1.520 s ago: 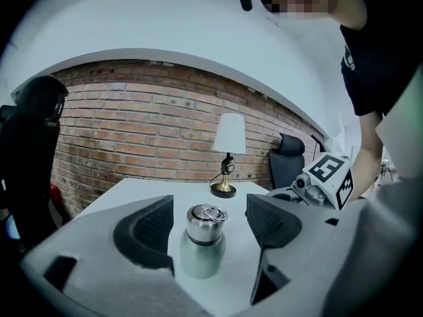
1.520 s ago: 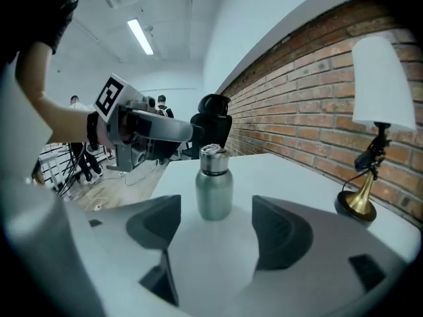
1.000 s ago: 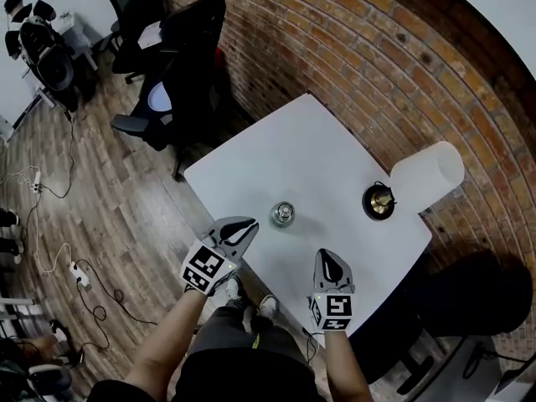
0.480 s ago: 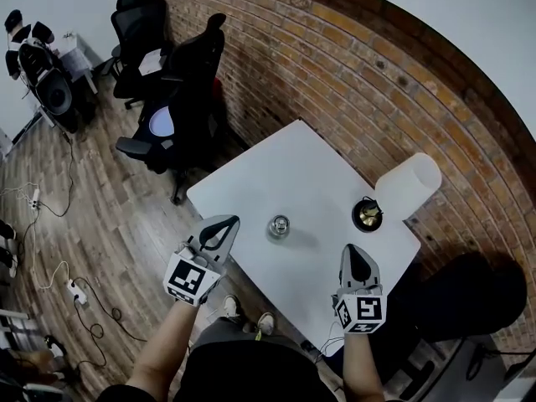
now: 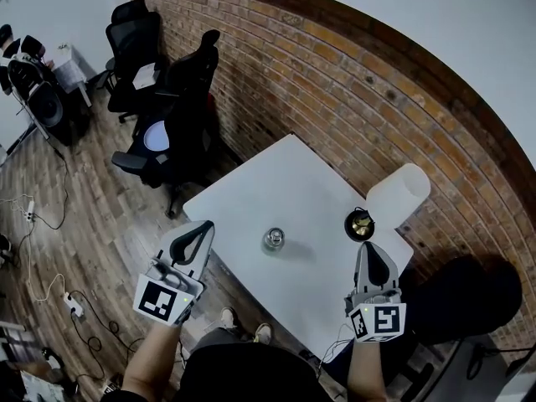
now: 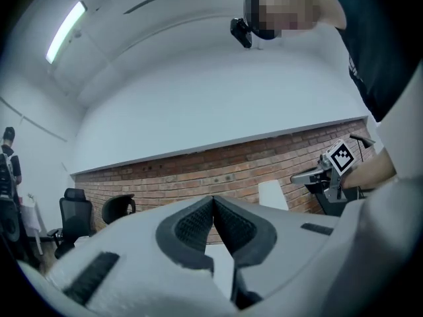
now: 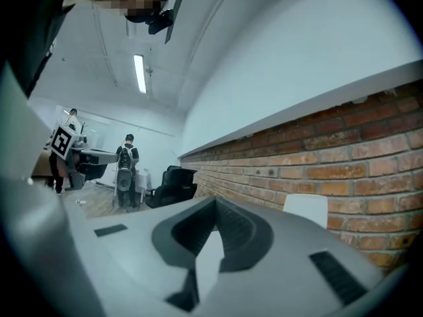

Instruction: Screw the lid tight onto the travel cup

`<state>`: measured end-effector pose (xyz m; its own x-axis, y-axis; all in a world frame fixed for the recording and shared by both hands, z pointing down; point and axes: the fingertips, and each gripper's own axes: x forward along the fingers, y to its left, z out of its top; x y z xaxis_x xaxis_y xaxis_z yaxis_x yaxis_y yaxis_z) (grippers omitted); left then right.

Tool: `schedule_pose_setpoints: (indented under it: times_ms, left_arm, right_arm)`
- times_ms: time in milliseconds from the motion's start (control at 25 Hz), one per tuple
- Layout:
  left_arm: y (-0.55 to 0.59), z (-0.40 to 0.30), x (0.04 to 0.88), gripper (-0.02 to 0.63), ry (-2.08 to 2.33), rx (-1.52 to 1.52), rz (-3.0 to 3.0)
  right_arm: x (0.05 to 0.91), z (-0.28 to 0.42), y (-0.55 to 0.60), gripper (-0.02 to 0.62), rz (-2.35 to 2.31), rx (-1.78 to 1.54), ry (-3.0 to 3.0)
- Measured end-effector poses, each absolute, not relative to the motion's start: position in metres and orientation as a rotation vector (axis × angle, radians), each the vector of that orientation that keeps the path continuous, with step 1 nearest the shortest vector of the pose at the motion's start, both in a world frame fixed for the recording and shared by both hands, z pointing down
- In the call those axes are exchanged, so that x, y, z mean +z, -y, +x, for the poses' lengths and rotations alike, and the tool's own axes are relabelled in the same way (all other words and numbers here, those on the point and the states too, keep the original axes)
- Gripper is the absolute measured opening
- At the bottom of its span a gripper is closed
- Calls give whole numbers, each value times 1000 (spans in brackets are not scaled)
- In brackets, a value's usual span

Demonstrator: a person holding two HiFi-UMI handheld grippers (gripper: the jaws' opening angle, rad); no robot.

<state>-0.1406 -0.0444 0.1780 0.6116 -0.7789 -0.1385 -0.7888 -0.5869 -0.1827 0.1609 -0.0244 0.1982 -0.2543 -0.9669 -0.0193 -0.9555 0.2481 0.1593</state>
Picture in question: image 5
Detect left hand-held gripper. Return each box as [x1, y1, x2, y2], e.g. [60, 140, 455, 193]
[131, 219, 216, 328]

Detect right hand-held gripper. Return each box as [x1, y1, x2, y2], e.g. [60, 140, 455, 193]
[343, 240, 408, 344]

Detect small metal jar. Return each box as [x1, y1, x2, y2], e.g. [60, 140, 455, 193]
[260, 234, 287, 256]

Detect person's left forearm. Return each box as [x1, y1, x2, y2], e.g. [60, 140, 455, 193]
[121, 322, 185, 402]

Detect person's right forearm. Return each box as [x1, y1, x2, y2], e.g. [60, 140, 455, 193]
[347, 340, 389, 402]

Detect person's left white shoe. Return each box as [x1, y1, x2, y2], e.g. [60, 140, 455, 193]
[219, 307, 239, 331]

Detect person's white shoe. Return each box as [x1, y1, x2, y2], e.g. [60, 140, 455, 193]
[219, 307, 239, 331]
[253, 322, 274, 346]

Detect white shade brass table lamp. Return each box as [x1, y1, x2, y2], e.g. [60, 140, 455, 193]
[343, 163, 432, 243]

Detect person's grey trousers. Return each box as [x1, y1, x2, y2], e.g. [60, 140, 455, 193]
[192, 327, 252, 351]

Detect wide black office chair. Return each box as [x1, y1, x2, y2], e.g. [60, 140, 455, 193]
[376, 254, 525, 393]

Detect person's right white shoe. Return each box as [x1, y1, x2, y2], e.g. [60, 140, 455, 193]
[253, 322, 274, 346]

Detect white round plate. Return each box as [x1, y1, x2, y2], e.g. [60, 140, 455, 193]
[142, 122, 171, 152]

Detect person's black shirt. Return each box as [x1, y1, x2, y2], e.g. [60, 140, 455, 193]
[100, 343, 351, 402]

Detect black headrest office chair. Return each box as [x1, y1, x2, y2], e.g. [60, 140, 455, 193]
[111, 29, 223, 220]

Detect white flat box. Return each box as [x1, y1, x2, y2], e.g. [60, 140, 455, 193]
[131, 64, 157, 90]

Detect grey cloth covered table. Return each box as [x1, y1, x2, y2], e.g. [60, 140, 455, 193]
[49, 43, 94, 108]

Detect black mesh office chair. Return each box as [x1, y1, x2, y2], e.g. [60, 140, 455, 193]
[95, 0, 164, 124]

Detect black cable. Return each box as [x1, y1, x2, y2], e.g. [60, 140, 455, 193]
[69, 289, 146, 383]
[35, 147, 70, 230]

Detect white cable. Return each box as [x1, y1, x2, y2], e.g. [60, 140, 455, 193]
[0, 194, 68, 303]

